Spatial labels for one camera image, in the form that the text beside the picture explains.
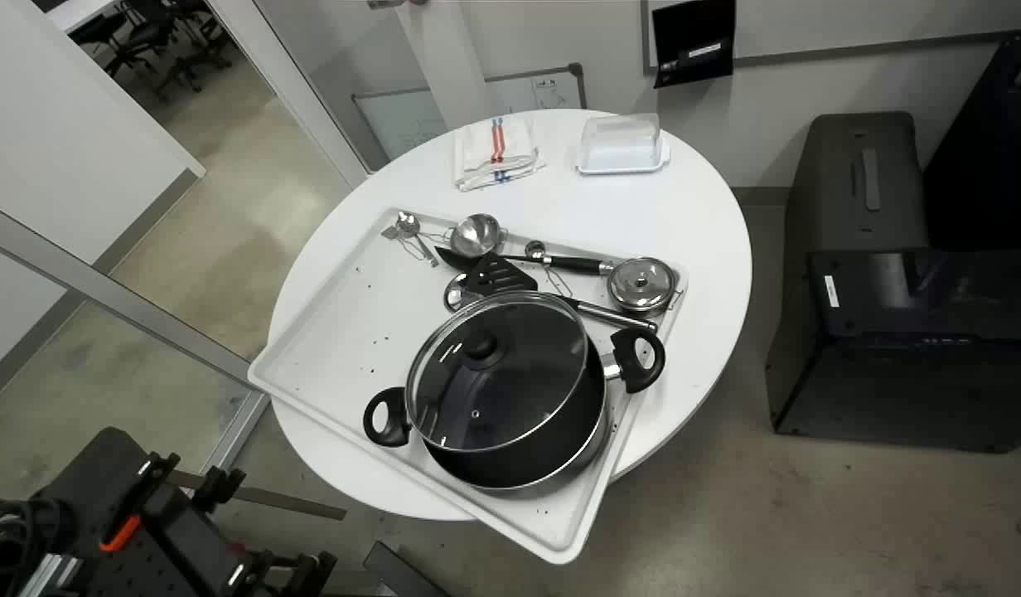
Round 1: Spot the white rectangular tray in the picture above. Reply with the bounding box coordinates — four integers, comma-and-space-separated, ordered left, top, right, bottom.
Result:
244, 205, 690, 567

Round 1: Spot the grey metal frame bar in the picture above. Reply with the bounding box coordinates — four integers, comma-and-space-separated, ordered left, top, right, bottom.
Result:
0, 197, 272, 473

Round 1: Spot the long silver utensil handle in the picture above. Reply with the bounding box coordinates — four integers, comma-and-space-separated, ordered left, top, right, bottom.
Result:
554, 292, 654, 333

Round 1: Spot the folded white towel red stripe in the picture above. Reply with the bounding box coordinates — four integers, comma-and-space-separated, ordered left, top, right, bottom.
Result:
454, 113, 545, 191

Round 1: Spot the black marker holder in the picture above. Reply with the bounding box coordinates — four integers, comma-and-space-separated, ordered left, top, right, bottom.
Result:
649, 0, 738, 88

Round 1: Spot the dark tall furniture block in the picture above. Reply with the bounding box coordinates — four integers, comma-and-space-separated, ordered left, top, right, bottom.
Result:
921, 25, 1021, 251

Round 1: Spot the silver measuring spoon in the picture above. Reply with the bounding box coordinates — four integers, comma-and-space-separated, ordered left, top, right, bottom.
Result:
377, 209, 439, 269

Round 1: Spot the clear plastic container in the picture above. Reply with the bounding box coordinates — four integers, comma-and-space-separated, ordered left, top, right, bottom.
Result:
572, 108, 671, 179

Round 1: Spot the small silver ring spoon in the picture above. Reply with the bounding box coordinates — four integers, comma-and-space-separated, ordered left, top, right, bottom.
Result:
439, 273, 477, 315

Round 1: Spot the black cabinet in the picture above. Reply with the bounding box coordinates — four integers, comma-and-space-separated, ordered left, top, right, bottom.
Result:
765, 108, 1021, 453

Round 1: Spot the black cooking pot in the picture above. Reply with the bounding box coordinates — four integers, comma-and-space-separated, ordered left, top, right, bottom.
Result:
361, 292, 669, 495

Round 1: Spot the silver measuring cup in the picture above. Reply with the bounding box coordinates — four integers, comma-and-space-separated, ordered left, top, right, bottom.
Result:
451, 211, 503, 260

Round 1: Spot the black handled silver utensil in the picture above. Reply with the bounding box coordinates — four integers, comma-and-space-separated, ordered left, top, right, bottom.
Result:
522, 238, 616, 276

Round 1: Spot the black spatula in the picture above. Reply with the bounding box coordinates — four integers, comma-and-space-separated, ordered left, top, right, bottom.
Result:
434, 241, 540, 300

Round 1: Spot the glass lid with black knob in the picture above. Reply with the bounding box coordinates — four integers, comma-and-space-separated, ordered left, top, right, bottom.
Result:
405, 292, 592, 458

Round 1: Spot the wall whiteboard with holder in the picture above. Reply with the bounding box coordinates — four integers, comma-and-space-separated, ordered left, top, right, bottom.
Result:
640, 0, 1021, 71

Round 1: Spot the black office chair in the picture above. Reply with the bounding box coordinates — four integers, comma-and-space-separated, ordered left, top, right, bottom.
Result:
72, 0, 230, 93

